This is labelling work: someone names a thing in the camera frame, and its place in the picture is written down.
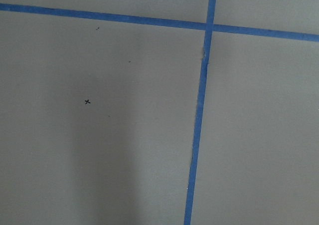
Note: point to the vertical blue tape line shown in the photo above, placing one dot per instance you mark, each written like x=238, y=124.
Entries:
x=199, y=112

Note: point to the horizontal blue tape line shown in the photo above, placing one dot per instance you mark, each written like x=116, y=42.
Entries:
x=159, y=22

